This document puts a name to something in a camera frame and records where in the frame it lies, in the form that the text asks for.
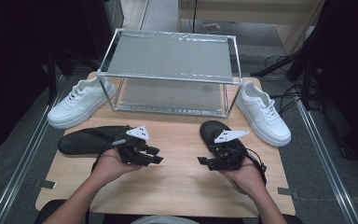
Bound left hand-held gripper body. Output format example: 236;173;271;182
113;125;152;166

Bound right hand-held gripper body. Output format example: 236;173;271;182
209;129;250;172

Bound black slipper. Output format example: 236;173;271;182
57;125;134;156
200;120;250;162

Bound white sneaker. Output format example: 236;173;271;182
235;81;292;147
47;77;117;130

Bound metal frame shoe rack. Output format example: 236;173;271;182
96;28;245;119

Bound person's left hand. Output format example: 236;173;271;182
91;148;144;188

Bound person's right hand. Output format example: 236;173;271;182
220;157;267;198

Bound person's grey clothing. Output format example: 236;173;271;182
130;215;200;224

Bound grey tape strip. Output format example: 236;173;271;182
34;179;58;190
277;187;300;200

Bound black stand legs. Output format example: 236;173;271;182
250;46;313;110

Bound red labelled flat packet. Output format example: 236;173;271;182
200;20;223;35

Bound wooden cabinet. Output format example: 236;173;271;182
178;0;324;55

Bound black curtain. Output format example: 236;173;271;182
0;0;119;158
304;0;358;167

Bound left hand-held gripper cable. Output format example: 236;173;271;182
90;129;129;173

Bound hand-held gripper cable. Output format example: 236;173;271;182
90;129;129;173
245;147;268;188

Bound right hand-held gripper cable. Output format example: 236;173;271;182
245;147;268;188

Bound black floor cables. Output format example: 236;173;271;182
262;55;311;116

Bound metal floor rail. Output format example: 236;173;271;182
294;99;358;224
0;74;67;224

